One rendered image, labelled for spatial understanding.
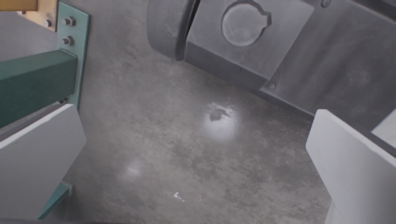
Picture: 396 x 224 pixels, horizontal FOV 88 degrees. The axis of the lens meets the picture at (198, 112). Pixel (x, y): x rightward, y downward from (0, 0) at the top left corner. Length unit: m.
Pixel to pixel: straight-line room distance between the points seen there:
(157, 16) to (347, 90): 0.24
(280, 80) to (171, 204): 0.58
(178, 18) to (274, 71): 0.13
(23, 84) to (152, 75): 0.25
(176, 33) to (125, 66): 0.29
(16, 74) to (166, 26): 0.31
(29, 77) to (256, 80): 0.42
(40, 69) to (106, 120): 0.21
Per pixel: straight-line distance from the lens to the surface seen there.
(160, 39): 0.30
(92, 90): 0.62
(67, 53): 0.61
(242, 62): 0.25
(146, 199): 0.77
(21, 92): 0.52
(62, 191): 0.91
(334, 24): 0.28
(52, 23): 0.63
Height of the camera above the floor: 0.45
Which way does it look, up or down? 62 degrees down
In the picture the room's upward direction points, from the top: 154 degrees counter-clockwise
